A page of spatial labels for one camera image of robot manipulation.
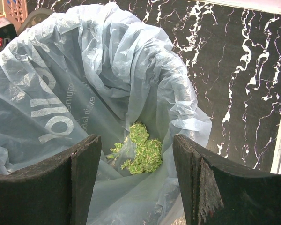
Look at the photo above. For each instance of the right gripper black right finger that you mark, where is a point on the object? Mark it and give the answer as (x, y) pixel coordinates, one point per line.
(218, 191)

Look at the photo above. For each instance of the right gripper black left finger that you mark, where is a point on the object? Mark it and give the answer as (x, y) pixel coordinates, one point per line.
(55, 191)

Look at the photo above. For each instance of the green litter clumps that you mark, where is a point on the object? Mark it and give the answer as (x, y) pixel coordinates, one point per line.
(138, 153)

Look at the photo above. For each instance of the black trash bin blue bag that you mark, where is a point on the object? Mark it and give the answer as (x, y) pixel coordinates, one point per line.
(96, 69)

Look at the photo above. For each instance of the dark green litter box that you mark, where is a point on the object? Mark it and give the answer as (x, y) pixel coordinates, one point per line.
(35, 17)

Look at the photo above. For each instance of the peach plastic file organizer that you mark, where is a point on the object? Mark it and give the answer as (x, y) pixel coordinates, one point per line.
(15, 11)

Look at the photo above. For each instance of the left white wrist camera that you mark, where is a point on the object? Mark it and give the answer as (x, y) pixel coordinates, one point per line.
(7, 32)

